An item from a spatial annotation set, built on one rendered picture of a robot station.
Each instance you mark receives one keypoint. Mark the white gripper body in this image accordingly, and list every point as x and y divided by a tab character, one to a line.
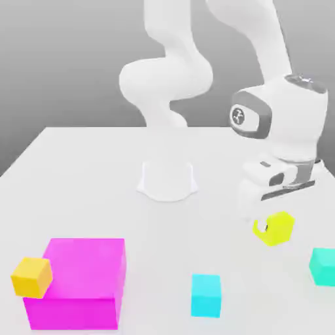
250	199

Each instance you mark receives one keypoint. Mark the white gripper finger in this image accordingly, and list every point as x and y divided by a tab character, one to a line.
262	225

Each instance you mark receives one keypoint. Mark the small yellow cube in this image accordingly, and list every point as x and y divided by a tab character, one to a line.
278	229

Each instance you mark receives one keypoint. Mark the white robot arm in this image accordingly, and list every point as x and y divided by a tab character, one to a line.
167	78

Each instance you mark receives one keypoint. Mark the small turquoise cube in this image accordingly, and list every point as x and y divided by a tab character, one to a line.
323	267

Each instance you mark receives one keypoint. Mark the small cyan cube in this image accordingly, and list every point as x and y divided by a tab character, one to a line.
206	295

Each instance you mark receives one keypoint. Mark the small orange-yellow cube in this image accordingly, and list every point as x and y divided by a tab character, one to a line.
30	278

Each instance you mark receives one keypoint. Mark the large magenta box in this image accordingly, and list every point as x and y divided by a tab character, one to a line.
86	274

